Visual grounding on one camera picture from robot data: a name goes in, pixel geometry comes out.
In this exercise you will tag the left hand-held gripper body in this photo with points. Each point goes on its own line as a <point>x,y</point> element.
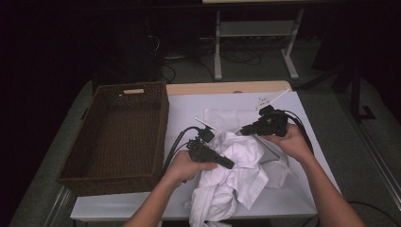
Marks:
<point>201,151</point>

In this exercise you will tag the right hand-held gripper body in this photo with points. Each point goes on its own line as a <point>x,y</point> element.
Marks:
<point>274,123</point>

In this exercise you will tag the white shirt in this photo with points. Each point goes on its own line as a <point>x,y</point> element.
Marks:
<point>233,186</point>

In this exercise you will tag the white board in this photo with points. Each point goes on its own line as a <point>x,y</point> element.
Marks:
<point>189,107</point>

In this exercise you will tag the black metal stand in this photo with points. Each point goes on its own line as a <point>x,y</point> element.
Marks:
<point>355,94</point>

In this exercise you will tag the person's right hand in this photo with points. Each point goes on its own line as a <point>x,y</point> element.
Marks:
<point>294,143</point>

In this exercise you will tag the brown wicker basket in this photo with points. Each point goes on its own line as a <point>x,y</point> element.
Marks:
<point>119,138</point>

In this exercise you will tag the white metal desk frame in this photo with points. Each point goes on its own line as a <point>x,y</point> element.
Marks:
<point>257,28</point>

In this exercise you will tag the white mesh laundry bag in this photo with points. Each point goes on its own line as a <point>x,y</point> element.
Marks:
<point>230,118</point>

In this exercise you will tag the person's left hand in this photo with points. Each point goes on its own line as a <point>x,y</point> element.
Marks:
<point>183,167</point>

